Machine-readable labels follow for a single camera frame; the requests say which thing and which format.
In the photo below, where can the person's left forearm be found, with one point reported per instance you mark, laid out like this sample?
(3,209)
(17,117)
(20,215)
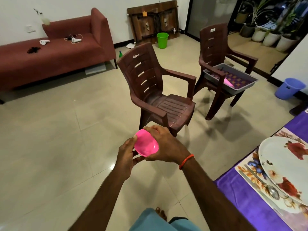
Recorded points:
(103,207)

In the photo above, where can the white floral plate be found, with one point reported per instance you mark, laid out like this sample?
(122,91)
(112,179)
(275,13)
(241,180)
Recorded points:
(279,161)

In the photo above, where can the person's teal t-shirt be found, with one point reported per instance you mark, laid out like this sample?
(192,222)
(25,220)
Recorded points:
(163,221)

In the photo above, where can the person's left foot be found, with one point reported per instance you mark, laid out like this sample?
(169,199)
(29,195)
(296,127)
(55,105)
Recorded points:
(160,213)

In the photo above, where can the small white bottle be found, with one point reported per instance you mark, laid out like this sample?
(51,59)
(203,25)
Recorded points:
(44,19)

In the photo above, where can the person's right forearm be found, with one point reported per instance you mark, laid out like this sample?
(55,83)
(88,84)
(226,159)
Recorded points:
(216,199)

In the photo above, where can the dark planter pot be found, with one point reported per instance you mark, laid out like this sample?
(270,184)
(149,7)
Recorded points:
(247,31)

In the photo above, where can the green plastic bucket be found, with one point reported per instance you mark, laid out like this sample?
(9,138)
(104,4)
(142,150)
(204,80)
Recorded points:
(162,41)

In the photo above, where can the brown plastic chair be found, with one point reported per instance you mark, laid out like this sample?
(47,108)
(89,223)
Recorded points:
(173,108)
(211,40)

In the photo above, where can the red wrist thread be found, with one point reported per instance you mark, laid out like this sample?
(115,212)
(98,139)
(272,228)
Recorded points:
(186,161)

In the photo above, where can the small white planter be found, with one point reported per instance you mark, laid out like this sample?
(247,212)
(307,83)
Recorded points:
(271,39)
(260,35)
(286,43)

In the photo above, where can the purple tablecloth table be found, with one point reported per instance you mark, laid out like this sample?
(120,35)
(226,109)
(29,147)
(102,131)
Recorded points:
(240,194)

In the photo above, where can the white charger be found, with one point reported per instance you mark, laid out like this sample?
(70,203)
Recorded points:
(74,39)

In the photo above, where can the steel spoon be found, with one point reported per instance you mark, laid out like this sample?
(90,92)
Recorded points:
(273,192)

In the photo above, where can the white wall socket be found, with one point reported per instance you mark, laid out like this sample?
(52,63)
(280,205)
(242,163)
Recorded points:
(30,28)

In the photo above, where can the person's right hand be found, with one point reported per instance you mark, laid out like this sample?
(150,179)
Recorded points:
(168,144)

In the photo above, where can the person's left hand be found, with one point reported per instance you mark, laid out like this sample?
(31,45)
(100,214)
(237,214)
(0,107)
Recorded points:
(125,161)

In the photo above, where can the grey plastic tray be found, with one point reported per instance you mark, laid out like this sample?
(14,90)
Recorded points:
(240,91)

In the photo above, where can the checkered purple orange cloth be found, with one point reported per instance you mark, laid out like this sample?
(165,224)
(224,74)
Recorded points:
(240,79)

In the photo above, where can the small white floor object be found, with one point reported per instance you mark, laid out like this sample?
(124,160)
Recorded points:
(131,45)

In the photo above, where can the small white cloth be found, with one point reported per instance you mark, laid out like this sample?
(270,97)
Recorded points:
(44,42)

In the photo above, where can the small black cloth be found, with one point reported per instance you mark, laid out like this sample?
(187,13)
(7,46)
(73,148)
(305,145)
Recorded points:
(33,50)

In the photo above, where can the red-brown sofa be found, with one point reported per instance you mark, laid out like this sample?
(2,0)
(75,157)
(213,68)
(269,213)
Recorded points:
(48,60)

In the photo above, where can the blue plastic bucket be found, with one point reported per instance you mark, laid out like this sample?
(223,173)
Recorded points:
(288,90)

